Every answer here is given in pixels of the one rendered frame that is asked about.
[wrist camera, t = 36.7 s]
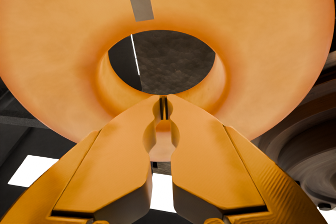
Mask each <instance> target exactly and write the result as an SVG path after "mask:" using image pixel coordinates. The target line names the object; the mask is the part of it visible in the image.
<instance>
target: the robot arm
mask: <svg viewBox="0 0 336 224"><path fill-rule="evenodd" d="M164 111H165V118H166V120H168V121H169V122H170V132H171V143H172V144H173V145H174V146H175V148H176V149H175V151H174V152H173V153H172V155H171V158H170V161H171V180H172V199H173V208H174V210H175V212H176V213H177V214H178V215H180V216H182V217H183V218H185V219H187V220H188V221H190V222H192V223H193V224H328V222H327V221H326V219H325V218H324V216H323V215H322V214H321V212H320V211H319V209H318V208H317V207H316V205H315V204H314V203H313V201H312V200H311V199H310V198H309V196H308V195H307V194H306V193H305V192H304V191H303V189H302V188H301V187H300V186H299V185H298V184H297V183H296V182H295V181H294V180H293V179H292V178H291V177H290V176H289V175H288V174H287V173H286V172H285V171H284V170H283V169H282V168H281V167H280V166H278V165H277V164H276V163H275V162H274V161H273V160H271V159H270V158H269V157H268V156H267V155H266V154H264V153H263V152H262V151H261V150H260V149H259V148H257V147H256V146H255V145H254V144H253V143H251V142H250V141H249V140H248V139H247V138H246V137H244V136H243V135H242V134H241V133H240V132H239V131H237V130H236V129H235V128H234V127H233V126H225V125H224V124H223V123H221V122H220V121H219V120H218V119H217V118H215V117H214V116H213V115H211V114H210V113H208V112H206V111H204V110H203V109H201V108H199V107H197V106H195V105H193V104H191V103H189V102H187V101H185V100H183V99H182V98H180V97H178V96H176V95H174V94H169V95H167V96H161V95H153V96H151V97H149V98H147V99H146V100H144V101H142V102H140V103H138V104H137V105H135V106H133V107H131V108H129V109H128V110H126V111H124V112H122V113H121V114H119V115H118V116H116V117H115V118H113V119H112V120H111V121H110V122H108V123H107V124H106V125H105V126H104V127H103V128H102V129H101V130H100V131H94V130H93V131H92V132H90V133H89V134H88V135H87V136H86V137H84V138H83V139H82V140H81V141H80V142H79V143H77V144H76V145H75V146H74V147H73V148H72V149H70V150H69V151H68V152H67V153H66V154H65V155H63V156H62V157H61V158H60V159H59V160H58V161H56V162H55V163H54V164H53V165H52V166H51V167H49V168H48V169H47V170H46V171H45V172H44V173H43V174H41V175H40V176H39V177H38V178H37V179H36V180H35V181H34V182H33V183H32V184H31V185H30V186H29V187H28V188H27V189H26V190H25V191H24V192H23V193H22V194H21V195H20V196H19V197H18V198H17V199H16V201H15V202H14V203H13V204H12V205H11V206H10V208H9V209H8V210H7V211H6V213H5V214H4V215H3V216H2V218H1V219H0V224H132V223H133V222H135V221H137V220H138V219H140V218H141V217H143V216H145V215H146V214H147V213H148V211H149V210H150V207H151V201H152V193H153V179H152V171H151V162H150V156H149V152H150V151H151V149H152V148H153V147H154V145H155V144H156V143H157V136H156V126H157V125H158V123H159V122H160V121H161V120H163V119H164Z"/></svg>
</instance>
